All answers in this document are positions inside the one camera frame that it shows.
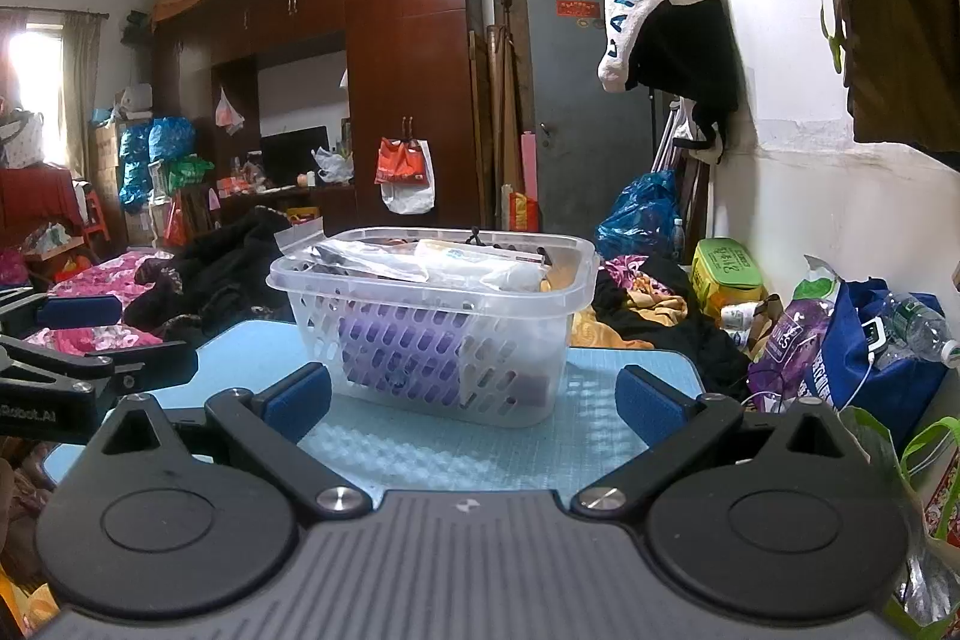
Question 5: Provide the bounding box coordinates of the dark red wooden wardrobe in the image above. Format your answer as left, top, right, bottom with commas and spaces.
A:
153, 0, 491, 227

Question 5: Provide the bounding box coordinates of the black clothing pile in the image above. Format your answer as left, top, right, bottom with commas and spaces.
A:
124, 206, 295, 347

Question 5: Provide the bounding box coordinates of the clear plastic basket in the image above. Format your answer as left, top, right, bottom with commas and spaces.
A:
267, 224, 599, 427

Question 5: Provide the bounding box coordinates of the red white hanging bag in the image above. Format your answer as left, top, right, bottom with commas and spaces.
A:
374, 138, 436, 216

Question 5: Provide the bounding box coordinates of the purple flat box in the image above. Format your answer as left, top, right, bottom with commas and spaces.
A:
337, 307, 472, 408

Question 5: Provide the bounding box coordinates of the blue plastic bag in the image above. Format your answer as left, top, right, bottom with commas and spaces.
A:
596, 170, 679, 260

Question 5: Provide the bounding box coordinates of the white black hanging jacket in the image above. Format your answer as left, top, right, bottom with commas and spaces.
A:
597, 0, 740, 163

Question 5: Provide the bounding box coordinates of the window curtain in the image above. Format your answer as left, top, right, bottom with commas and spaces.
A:
62, 11, 103, 181

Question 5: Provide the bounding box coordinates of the clear zip bag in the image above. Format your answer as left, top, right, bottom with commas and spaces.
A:
275, 220, 551, 292

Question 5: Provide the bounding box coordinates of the navy blue tote bag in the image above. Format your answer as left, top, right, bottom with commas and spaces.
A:
800, 278, 947, 452

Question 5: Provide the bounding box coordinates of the orange yellow blanket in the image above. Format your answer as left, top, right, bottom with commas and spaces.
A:
569, 269, 688, 349

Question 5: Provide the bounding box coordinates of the blue bags stack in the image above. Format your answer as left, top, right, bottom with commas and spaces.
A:
119, 115, 206, 214

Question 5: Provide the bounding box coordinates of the pink floral bedding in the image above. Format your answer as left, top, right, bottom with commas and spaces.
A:
26, 250, 171, 356

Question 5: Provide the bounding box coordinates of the grey door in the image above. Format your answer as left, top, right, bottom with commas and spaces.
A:
526, 0, 656, 239

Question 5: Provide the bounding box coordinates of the black monitor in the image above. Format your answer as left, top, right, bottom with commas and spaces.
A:
260, 125, 331, 187

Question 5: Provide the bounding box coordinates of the green yellow box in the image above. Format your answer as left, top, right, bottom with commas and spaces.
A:
690, 237, 766, 317

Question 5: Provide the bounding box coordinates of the brown hanging bag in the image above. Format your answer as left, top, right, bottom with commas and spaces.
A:
828, 0, 960, 158

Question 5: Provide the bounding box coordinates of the purple snack bag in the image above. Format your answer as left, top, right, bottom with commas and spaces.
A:
748, 299, 833, 413

